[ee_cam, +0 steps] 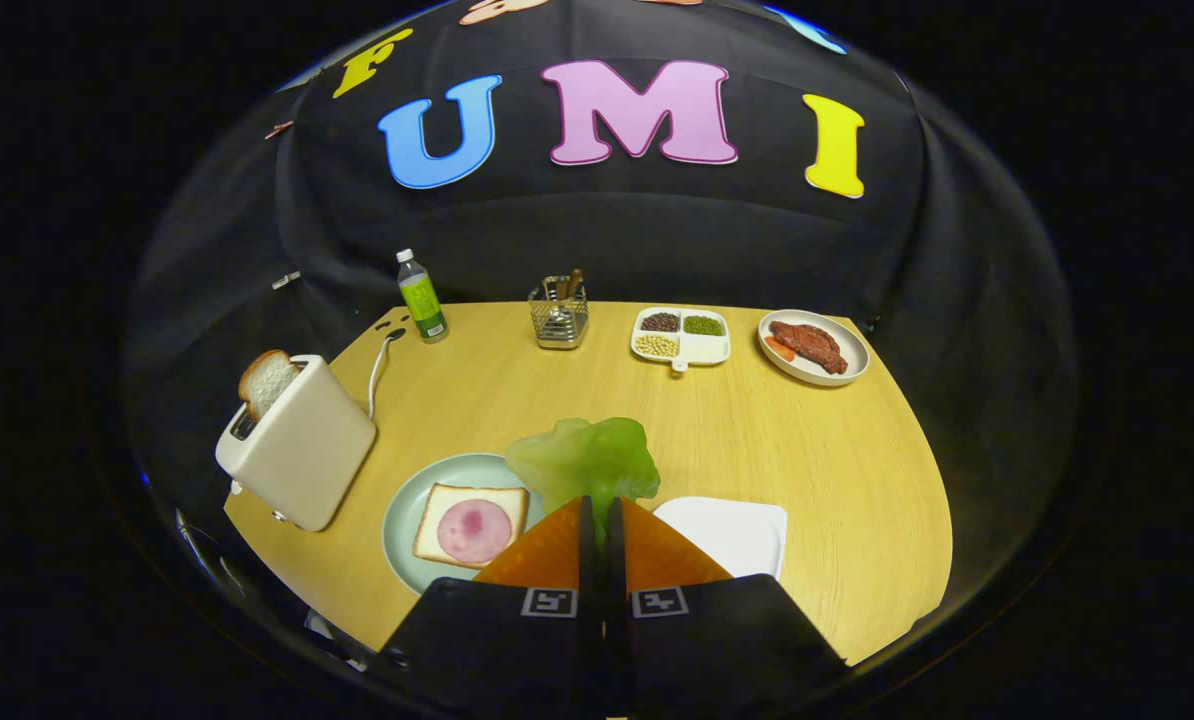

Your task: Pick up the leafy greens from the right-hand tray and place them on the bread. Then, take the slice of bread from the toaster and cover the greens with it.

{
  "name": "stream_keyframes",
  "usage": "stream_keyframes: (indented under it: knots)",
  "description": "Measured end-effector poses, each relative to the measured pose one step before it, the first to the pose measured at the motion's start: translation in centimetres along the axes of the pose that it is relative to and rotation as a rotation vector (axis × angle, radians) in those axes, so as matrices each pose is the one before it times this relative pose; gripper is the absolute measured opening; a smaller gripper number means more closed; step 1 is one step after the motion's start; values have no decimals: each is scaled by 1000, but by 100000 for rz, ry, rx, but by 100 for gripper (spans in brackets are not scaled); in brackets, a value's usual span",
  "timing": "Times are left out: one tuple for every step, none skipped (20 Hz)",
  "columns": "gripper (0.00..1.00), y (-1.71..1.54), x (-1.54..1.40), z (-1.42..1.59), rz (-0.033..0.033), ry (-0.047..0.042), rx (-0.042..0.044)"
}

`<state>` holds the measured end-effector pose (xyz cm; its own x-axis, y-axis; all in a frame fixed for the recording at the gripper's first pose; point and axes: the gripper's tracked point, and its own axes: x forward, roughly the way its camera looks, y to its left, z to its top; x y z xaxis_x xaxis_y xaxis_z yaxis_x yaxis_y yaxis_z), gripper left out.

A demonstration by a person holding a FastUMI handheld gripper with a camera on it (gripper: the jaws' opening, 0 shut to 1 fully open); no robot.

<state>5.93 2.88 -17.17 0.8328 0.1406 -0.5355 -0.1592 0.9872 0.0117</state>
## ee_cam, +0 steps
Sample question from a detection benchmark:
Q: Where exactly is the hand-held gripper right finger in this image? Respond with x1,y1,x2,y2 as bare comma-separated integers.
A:
607,498,848,717

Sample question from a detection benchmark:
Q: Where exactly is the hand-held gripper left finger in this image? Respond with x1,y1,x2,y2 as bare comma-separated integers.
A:
377,497,603,717

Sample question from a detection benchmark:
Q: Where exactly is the green lettuce leaf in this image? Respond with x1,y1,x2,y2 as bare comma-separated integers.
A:
504,417,662,541

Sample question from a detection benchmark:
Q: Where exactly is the plain bread slice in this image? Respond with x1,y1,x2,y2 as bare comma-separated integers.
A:
238,349,303,421

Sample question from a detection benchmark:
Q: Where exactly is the bread slice under ham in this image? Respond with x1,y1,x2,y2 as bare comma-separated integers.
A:
412,483,531,571

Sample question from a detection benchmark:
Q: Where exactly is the pink ham slice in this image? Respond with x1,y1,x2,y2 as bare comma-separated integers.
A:
437,498,513,564

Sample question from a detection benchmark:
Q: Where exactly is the white rectangular plate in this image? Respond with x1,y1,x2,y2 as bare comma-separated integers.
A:
652,496,789,581

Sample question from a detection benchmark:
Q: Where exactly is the pale green round plate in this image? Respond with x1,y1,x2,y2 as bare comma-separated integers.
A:
382,453,548,597

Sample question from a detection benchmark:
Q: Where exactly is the white divided bean dish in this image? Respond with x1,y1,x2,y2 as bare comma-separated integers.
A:
630,306,733,373

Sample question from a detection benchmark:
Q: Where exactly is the brown meat steak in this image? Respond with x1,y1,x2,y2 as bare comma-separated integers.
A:
768,320,849,376

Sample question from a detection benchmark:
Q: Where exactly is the white toaster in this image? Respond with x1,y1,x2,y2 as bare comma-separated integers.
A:
215,354,378,533

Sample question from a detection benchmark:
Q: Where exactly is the green label plastic bottle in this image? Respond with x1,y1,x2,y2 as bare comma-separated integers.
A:
396,248,450,345

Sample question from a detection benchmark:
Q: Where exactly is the white round plate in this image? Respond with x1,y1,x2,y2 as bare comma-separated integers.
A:
757,309,871,388

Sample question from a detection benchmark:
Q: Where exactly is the black backdrop cloth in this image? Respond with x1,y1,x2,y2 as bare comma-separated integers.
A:
122,0,1083,561

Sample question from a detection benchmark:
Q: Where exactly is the metal wire utensil holder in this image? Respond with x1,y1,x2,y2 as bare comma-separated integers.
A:
528,275,590,351

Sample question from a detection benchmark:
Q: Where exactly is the white toaster cable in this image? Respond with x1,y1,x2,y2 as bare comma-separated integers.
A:
365,328,408,421

